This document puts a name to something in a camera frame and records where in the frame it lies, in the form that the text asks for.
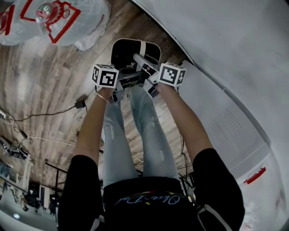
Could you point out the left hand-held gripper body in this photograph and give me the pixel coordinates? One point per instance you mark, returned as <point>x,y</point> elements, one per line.
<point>106,77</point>

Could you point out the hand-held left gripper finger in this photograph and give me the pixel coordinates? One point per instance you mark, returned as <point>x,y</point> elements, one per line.
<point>131,75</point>

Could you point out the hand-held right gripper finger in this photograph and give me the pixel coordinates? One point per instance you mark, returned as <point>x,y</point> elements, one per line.
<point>142,62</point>

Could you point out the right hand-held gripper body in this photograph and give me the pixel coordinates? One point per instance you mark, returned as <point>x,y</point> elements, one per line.
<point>171,75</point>

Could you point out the black bin with light rim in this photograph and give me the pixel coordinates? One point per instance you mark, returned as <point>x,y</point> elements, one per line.
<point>122,52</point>

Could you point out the person's right forearm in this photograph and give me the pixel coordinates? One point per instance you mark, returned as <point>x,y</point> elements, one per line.
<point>187,121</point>

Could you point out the person's left forearm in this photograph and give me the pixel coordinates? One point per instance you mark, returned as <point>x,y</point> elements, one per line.
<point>92,130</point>

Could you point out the black power adapter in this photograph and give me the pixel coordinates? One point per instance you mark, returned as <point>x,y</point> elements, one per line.
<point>80,104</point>

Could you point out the white cabinet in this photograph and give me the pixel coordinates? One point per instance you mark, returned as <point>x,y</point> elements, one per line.
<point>210,101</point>

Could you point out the light blue jeans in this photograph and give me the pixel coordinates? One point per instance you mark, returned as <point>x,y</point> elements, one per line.
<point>117,146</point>

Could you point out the white plastic bags red print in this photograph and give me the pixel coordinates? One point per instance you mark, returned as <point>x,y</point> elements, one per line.
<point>47,11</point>

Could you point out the white power strip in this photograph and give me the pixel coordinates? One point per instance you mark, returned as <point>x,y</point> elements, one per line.
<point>3,114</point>

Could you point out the person in dark shirt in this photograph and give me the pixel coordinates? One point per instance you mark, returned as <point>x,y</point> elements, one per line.
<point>146,214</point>

